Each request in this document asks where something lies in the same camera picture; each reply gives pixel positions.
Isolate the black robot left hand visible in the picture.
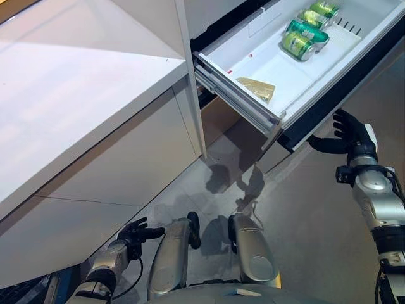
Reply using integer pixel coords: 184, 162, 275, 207
116, 217, 165, 254

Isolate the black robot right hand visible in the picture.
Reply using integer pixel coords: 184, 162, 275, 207
308, 109, 379, 165

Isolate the white fridge drawer steel front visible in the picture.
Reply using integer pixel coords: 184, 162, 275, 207
192, 0, 405, 178

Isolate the yellow tea bottle white cap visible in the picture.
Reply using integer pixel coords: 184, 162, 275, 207
235, 77, 277, 104

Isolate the stainless steel fridge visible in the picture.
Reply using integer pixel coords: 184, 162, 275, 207
189, 0, 405, 178

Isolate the silver robot left leg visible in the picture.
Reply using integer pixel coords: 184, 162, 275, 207
147, 218, 194, 295

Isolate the silver robot leg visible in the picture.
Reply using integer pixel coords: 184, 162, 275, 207
147, 218, 194, 295
232, 213, 282, 289

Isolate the black robot left foot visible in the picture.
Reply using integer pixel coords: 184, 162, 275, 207
187, 211, 202, 250

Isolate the black robot foot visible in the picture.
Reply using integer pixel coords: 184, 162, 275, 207
187, 211, 202, 250
228, 215, 239, 254

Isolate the black robot right foot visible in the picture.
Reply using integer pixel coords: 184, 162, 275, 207
228, 215, 239, 254

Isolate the grey robot torso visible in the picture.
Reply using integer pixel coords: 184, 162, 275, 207
126, 278, 317, 304

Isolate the dark green drink can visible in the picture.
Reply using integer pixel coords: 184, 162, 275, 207
284, 19, 330, 51

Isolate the silver robot right leg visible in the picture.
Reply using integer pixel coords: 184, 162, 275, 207
232, 213, 282, 289

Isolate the white counter cabinet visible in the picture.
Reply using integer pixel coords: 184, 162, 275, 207
0, 0, 203, 286

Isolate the white tall cabinet panel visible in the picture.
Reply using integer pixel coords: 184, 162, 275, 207
173, 0, 208, 159

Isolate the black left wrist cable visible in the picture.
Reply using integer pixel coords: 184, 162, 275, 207
128, 250, 145, 288

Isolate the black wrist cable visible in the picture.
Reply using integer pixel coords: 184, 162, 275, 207
128, 250, 145, 288
375, 166, 405, 304

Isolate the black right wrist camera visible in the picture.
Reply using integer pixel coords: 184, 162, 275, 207
335, 164, 354, 184

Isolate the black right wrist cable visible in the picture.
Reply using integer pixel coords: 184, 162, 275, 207
375, 166, 405, 304

